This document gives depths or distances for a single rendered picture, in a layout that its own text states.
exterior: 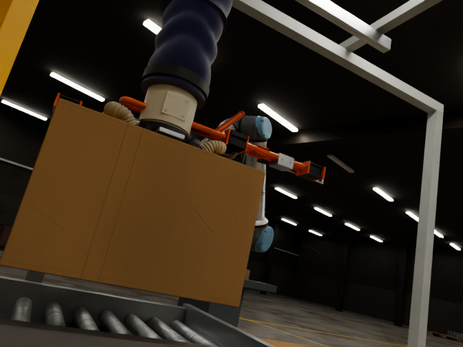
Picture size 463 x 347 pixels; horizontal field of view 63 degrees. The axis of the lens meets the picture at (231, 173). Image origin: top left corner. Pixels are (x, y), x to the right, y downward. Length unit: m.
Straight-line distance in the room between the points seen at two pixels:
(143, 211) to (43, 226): 0.23
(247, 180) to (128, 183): 0.35
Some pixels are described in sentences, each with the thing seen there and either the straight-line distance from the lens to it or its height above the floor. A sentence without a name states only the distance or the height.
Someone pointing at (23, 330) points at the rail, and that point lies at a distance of 0.83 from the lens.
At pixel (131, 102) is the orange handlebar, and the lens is 1.23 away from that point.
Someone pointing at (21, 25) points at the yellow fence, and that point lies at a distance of 0.82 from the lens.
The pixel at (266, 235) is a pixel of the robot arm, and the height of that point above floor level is 1.00.
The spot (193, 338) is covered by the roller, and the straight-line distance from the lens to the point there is 1.35.
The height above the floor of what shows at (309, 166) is 1.21.
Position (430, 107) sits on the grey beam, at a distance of 5.08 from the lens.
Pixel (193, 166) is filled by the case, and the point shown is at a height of 1.02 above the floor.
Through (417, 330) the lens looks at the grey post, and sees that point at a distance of 4.59.
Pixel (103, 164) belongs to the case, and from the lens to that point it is 0.98.
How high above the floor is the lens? 0.77
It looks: 14 degrees up
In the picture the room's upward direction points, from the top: 12 degrees clockwise
